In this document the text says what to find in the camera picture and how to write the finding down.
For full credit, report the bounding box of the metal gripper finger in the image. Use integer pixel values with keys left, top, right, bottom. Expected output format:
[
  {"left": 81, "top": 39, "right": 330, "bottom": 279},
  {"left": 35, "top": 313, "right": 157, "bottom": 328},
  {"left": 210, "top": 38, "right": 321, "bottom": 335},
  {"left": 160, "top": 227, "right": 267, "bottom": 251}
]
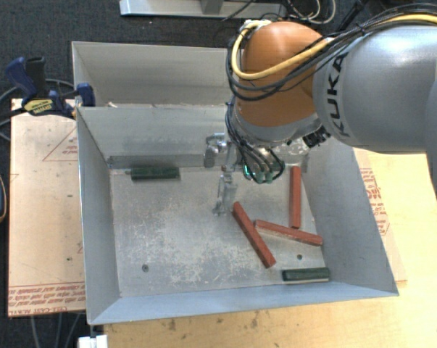
[
  {"left": 223, "top": 182, "right": 238, "bottom": 213},
  {"left": 212, "top": 175, "right": 228, "bottom": 216}
]

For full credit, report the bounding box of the red-brown flat block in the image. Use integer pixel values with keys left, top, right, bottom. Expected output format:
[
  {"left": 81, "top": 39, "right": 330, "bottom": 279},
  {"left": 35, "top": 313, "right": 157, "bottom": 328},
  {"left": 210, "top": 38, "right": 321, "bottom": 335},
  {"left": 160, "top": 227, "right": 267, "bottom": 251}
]
[
  {"left": 288, "top": 165, "right": 304, "bottom": 230},
  {"left": 254, "top": 219, "right": 324, "bottom": 247},
  {"left": 231, "top": 201, "right": 278, "bottom": 270}
]

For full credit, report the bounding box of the grey metal bin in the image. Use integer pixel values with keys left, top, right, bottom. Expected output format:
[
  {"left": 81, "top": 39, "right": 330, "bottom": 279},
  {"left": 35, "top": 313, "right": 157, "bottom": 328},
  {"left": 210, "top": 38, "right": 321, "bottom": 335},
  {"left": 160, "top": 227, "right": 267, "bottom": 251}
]
[{"left": 71, "top": 41, "right": 400, "bottom": 326}]

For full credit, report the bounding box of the dark green flat block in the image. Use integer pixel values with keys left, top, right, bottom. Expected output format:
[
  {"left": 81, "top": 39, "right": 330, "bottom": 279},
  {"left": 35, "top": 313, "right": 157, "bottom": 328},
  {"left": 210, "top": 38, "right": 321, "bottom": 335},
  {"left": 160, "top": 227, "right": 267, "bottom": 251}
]
[
  {"left": 130, "top": 166, "right": 181, "bottom": 182},
  {"left": 281, "top": 266, "right": 331, "bottom": 283}
]

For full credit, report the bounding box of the brown cardboard board red print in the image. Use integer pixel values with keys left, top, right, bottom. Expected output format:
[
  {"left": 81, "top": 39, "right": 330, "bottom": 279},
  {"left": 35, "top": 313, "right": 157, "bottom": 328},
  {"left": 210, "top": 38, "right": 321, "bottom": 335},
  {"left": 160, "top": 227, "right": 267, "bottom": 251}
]
[{"left": 7, "top": 98, "right": 409, "bottom": 318}]

